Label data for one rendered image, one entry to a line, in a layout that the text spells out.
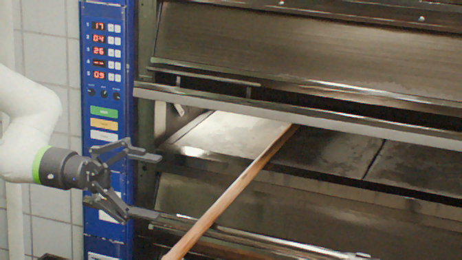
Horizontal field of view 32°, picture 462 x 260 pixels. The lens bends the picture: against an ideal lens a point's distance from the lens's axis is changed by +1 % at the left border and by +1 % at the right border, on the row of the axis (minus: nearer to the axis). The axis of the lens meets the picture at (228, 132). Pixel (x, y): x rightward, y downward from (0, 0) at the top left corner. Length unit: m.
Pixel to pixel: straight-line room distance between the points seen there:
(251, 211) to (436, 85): 0.66
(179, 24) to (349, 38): 0.48
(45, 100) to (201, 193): 0.67
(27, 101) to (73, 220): 0.82
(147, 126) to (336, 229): 0.62
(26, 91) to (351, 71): 0.81
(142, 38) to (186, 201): 0.50
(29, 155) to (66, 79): 0.64
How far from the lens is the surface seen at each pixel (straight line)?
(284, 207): 2.28
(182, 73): 2.12
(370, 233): 2.24
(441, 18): 2.02
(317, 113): 1.97
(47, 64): 2.45
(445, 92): 2.03
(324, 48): 2.09
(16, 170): 1.84
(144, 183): 2.41
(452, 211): 2.16
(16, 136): 1.86
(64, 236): 2.64
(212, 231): 1.92
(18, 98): 1.84
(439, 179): 2.30
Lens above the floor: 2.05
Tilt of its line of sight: 20 degrees down
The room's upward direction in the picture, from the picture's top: 3 degrees clockwise
